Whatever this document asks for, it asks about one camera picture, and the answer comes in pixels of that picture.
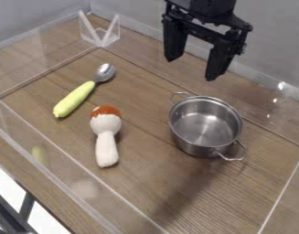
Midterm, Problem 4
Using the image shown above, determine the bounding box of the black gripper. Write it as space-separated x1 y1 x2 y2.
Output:
163 0 252 81

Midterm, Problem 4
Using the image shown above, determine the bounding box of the plush mushroom toy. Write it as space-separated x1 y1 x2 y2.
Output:
89 105 121 167

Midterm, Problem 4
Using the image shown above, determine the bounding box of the dark metal table leg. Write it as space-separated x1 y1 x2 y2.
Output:
0 192 37 234

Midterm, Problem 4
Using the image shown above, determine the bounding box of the spoon with yellow-green handle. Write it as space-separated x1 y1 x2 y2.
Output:
52 63 116 118

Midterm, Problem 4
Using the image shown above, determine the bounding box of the silver pot with handles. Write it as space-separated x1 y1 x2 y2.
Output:
168 91 247 162

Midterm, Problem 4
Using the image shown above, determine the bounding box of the clear acrylic enclosure wall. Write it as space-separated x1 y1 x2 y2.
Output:
0 15 299 234

